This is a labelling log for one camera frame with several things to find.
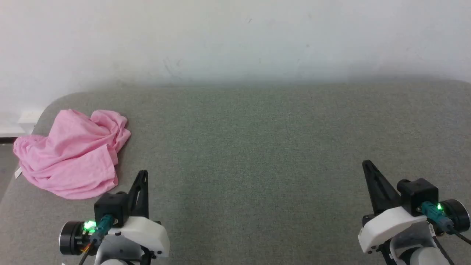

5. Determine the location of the teal plug left arm cable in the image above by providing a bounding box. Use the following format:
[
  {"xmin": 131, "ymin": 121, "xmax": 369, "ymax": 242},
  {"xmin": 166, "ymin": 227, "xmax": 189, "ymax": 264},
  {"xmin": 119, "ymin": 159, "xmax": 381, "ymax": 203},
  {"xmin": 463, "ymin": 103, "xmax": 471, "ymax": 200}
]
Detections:
[{"xmin": 78, "ymin": 215, "xmax": 115, "ymax": 265}]

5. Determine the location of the grey fabric sofa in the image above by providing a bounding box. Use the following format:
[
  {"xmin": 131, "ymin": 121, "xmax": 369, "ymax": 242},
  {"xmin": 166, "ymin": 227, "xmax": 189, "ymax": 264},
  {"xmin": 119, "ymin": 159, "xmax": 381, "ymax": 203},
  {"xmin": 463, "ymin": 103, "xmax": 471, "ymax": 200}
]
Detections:
[{"xmin": 0, "ymin": 79, "xmax": 471, "ymax": 265}]

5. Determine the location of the teal plug right arm cable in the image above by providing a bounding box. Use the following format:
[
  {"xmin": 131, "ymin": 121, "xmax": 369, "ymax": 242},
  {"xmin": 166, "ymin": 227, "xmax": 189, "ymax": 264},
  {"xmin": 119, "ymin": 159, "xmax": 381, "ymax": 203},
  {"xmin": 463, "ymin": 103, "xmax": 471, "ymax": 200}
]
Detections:
[{"xmin": 421, "ymin": 201, "xmax": 471, "ymax": 245}]

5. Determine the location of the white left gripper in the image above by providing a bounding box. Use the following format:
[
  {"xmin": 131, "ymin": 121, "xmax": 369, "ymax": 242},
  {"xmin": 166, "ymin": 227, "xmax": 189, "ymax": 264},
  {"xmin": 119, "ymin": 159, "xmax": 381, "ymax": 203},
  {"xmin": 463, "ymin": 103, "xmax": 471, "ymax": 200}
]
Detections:
[{"xmin": 106, "ymin": 170, "xmax": 171, "ymax": 263}]

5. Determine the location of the teal plug arm cable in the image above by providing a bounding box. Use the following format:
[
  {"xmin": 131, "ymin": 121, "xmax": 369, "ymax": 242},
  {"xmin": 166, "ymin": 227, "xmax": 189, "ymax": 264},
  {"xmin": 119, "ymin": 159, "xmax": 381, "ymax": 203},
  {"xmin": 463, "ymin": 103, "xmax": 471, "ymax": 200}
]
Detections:
[
  {"xmin": 78, "ymin": 215, "xmax": 115, "ymax": 265},
  {"xmin": 421, "ymin": 201, "xmax": 471, "ymax": 245}
]

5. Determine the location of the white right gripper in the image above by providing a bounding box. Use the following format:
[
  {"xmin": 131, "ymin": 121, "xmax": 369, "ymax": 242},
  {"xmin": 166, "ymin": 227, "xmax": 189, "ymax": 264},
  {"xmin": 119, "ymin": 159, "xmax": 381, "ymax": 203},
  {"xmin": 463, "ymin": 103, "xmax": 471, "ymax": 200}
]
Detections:
[{"xmin": 358, "ymin": 160, "xmax": 429, "ymax": 255}]

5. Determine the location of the pink t-shirt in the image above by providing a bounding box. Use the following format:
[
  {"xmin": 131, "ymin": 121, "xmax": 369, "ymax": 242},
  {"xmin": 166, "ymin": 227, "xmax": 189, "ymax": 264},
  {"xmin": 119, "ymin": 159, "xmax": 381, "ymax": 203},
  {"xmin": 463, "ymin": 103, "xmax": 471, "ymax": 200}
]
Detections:
[{"xmin": 13, "ymin": 109, "xmax": 131, "ymax": 200}]

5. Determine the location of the white skirting board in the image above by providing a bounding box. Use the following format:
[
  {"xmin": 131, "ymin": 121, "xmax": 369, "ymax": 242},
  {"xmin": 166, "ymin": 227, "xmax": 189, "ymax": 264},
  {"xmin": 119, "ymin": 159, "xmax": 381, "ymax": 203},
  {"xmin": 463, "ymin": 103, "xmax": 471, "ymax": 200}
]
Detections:
[{"xmin": 0, "ymin": 110, "xmax": 45, "ymax": 139}]

